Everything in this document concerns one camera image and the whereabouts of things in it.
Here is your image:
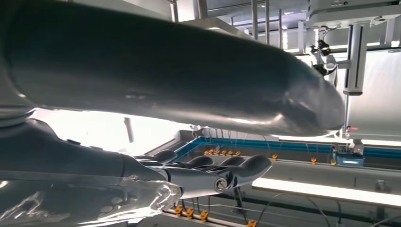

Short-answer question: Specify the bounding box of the black hanging cable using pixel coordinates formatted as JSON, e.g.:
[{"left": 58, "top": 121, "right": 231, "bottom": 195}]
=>
[{"left": 256, "top": 192, "right": 328, "bottom": 227}]

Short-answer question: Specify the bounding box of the white screen panel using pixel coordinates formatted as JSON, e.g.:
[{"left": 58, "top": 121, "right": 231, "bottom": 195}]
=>
[{"left": 337, "top": 48, "right": 401, "bottom": 141}]

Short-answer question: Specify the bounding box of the black mounted camera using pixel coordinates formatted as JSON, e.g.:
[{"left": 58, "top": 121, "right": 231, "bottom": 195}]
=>
[{"left": 309, "top": 39, "right": 338, "bottom": 77}]

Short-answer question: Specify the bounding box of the blue control box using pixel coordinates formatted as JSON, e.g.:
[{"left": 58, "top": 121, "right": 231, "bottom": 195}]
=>
[{"left": 332, "top": 149, "right": 365, "bottom": 167}]

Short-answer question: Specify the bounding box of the white aluminium profile column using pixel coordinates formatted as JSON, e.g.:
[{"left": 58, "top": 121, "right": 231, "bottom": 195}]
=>
[{"left": 342, "top": 24, "right": 368, "bottom": 96}]

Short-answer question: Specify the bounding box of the grey overhead housing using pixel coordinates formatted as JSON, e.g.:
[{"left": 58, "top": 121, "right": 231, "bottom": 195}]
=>
[{"left": 305, "top": 0, "right": 401, "bottom": 29}]

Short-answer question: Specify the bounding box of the silver overhead metal frame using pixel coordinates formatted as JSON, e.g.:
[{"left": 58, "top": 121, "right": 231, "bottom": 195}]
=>
[{"left": 169, "top": 0, "right": 311, "bottom": 54}]

